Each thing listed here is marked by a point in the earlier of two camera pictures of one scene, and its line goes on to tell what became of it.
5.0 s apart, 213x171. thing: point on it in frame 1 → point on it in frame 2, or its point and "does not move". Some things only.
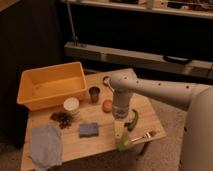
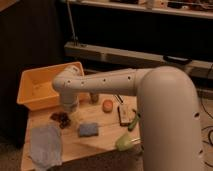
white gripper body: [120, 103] → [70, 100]
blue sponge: [87, 130] does not move
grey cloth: [46, 146] does not move
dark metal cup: [94, 94] does not move
